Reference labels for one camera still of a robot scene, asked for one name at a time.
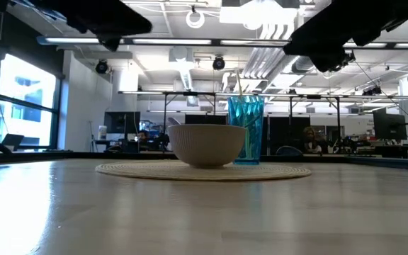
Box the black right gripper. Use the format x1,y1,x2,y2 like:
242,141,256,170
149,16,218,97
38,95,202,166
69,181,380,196
283,0,408,74

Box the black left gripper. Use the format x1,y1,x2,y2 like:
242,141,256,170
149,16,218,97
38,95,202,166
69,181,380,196
30,0,154,52

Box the teal faceted plastic tumbler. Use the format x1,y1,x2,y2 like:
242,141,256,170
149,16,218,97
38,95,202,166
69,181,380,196
227,94,266,166

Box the beige ribbed bowl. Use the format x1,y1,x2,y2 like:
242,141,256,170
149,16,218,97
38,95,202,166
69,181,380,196
166,123,248,169

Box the black overhead light bar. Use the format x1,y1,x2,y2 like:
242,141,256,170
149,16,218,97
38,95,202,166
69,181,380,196
36,35,408,50

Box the black computer monitor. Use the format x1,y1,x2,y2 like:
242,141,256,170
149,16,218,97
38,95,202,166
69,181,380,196
373,111,408,141
103,111,142,135

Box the black partition panels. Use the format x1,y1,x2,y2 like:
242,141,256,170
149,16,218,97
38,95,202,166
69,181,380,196
184,113,312,156

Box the large window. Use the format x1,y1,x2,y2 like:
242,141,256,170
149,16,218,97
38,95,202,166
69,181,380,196
0,52,64,150

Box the dark office chair back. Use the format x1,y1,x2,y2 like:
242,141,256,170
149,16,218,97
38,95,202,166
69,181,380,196
275,145,305,157

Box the round woven straw placemat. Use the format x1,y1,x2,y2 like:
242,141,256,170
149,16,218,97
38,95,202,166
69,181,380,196
94,159,312,183

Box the dark laptop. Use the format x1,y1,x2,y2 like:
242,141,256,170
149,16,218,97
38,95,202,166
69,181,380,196
2,133,26,149

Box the silver ventilation duct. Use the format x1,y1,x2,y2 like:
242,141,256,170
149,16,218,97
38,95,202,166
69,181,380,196
290,49,318,74

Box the black round camera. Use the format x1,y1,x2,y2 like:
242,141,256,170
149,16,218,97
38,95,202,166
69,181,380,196
212,55,227,71
95,59,111,75

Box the black background rig frame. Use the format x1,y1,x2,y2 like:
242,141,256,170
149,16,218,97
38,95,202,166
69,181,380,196
288,93,342,154
162,91,217,125

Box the white coiled cable ring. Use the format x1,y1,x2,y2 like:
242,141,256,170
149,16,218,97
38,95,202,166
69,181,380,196
185,8,206,30

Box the black aluminium table frame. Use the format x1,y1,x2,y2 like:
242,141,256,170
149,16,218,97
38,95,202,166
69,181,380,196
0,151,408,173

